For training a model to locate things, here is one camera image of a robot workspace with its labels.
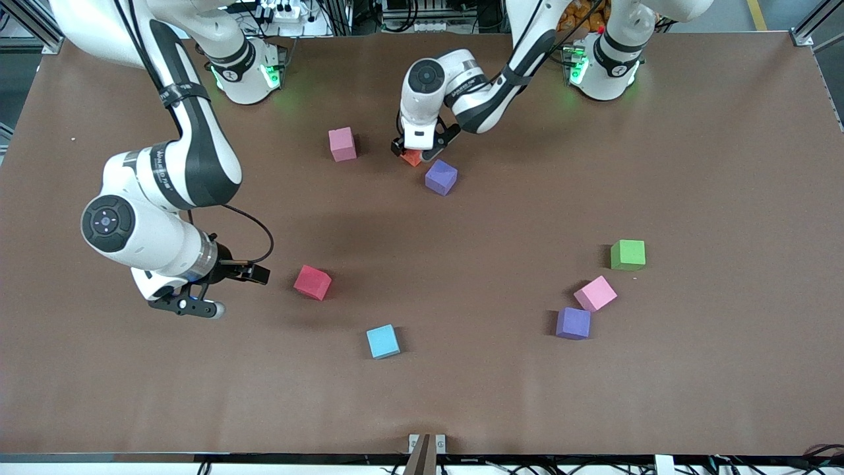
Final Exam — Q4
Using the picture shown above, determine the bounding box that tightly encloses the purple foam cube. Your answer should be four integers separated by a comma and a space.
425, 159, 458, 197
556, 307, 592, 340

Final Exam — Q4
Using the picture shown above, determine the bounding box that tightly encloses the light pink foam cube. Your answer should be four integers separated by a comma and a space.
328, 127, 357, 163
573, 275, 618, 313

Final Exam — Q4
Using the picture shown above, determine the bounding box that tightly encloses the dark pink foam cube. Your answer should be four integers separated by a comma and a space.
293, 265, 332, 301

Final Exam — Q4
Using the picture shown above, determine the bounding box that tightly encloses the white power strip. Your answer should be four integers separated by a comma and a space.
382, 18, 457, 32
254, 0, 311, 20

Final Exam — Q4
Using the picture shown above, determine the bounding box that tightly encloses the light blue foam cube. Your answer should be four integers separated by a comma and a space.
366, 324, 401, 360

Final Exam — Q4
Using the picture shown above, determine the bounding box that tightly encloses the orange snack bag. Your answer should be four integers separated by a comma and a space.
557, 0, 611, 34

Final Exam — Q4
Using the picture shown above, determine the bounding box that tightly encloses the green foam cube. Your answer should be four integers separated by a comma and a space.
610, 239, 646, 271

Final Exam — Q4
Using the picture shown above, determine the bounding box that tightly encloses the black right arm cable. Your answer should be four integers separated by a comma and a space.
221, 205, 274, 265

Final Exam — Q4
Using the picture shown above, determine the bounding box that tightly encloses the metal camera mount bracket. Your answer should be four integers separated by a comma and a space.
402, 433, 448, 475

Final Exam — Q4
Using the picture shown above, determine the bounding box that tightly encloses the aluminium frame rail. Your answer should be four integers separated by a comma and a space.
790, 0, 844, 52
0, 0, 65, 55

